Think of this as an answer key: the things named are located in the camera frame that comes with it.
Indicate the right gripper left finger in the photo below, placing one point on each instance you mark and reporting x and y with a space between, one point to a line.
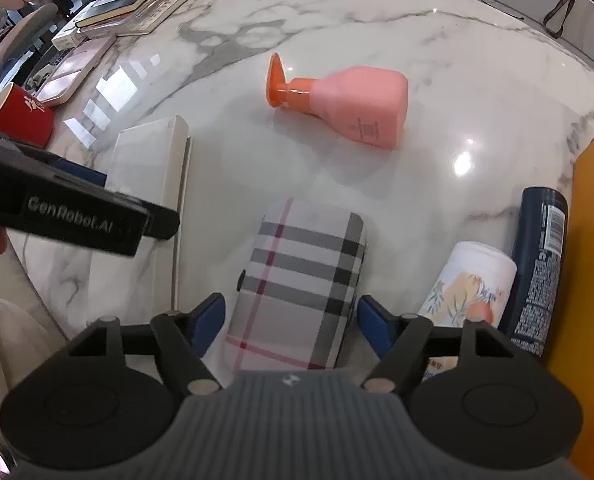
112 391

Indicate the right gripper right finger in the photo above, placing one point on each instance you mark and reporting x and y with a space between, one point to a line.
470 391

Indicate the white rectangular box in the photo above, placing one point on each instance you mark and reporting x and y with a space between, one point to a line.
115 254

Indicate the dark blue spray can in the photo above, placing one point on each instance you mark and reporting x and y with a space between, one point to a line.
538 254

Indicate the plaid glasses case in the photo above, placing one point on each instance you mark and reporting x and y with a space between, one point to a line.
297 292

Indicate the pink pump bottle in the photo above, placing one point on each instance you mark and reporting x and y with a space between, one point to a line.
364 104

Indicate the red box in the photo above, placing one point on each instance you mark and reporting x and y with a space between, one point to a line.
25 118

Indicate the white floral tube bottle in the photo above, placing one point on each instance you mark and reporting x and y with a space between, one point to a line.
473 285

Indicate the orange storage box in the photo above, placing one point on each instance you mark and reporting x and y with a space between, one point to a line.
570 352

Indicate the pink case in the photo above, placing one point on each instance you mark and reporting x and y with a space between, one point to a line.
60 87

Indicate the grey office chair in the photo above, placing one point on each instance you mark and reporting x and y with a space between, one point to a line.
16 40

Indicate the beige book under stack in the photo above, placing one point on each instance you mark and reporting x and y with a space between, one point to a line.
140 22

